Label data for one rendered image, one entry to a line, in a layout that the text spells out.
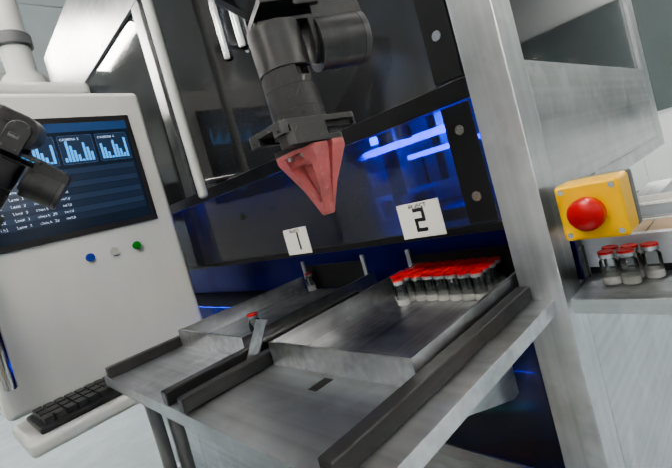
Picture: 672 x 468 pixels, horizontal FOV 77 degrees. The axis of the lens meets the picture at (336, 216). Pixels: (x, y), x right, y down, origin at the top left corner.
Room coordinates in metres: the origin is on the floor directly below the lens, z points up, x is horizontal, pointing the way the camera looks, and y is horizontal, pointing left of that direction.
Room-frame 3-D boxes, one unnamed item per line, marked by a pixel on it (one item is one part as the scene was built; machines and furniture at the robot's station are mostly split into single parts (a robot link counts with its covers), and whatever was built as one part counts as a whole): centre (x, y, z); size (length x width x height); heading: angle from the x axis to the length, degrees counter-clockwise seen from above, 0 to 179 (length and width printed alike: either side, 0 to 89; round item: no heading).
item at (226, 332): (0.88, 0.16, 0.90); 0.34 x 0.26 x 0.04; 133
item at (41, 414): (0.98, 0.56, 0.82); 0.40 x 0.14 x 0.02; 136
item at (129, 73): (1.49, 0.59, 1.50); 0.49 x 0.01 x 0.59; 43
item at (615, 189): (0.53, -0.33, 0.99); 0.08 x 0.07 x 0.07; 133
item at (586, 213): (0.50, -0.29, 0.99); 0.04 x 0.04 x 0.04; 43
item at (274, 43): (0.46, 0.01, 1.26); 0.07 x 0.06 x 0.07; 109
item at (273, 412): (0.71, 0.10, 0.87); 0.70 x 0.48 x 0.02; 43
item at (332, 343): (0.63, -0.07, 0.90); 0.34 x 0.26 x 0.04; 134
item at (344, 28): (0.47, -0.02, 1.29); 0.11 x 0.09 x 0.12; 109
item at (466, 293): (0.69, -0.13, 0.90); 0.18 x 0.02 x 0.05; 44
